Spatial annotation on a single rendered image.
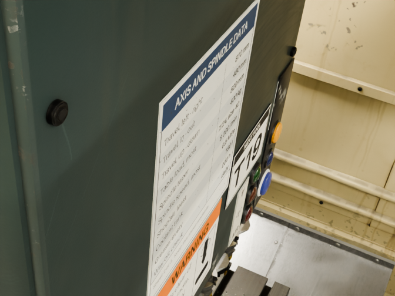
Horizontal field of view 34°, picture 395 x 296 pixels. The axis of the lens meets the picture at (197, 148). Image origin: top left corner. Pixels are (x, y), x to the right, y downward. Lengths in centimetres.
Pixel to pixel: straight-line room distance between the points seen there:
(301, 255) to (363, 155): 36
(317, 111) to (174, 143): 118
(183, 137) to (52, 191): 16
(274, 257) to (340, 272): 18
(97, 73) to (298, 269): 154
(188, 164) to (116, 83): 17
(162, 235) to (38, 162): 21
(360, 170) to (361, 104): 19
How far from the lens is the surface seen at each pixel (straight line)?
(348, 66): 149
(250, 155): 66
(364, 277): 181
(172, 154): 42
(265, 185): 77
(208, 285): 119
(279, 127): 73
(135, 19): 31
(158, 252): 48
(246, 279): 163
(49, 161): 28
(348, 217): 175
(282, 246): 182
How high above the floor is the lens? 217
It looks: 40 degrees down
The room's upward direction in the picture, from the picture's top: 7 degrees clockwise
